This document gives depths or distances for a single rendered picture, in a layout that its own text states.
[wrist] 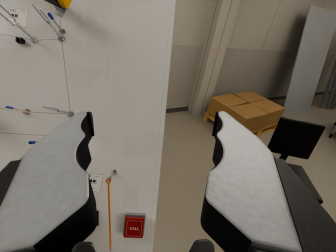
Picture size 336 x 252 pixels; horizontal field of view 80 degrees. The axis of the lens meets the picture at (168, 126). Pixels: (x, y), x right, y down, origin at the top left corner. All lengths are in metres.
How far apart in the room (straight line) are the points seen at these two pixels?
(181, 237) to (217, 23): 2.59
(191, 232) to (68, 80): 1.63
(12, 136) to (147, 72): 0.40
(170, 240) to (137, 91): 1.47
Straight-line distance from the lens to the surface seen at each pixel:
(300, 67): 4.59
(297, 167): 2.31
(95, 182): 0.61
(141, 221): 0.60
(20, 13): 0.75
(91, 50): 0.65
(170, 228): 1.93
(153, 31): 0.66
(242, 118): 2.98
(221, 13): 3.12
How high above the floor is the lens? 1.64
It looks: 32 degrees down
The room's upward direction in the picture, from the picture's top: 10 degrees clockwise
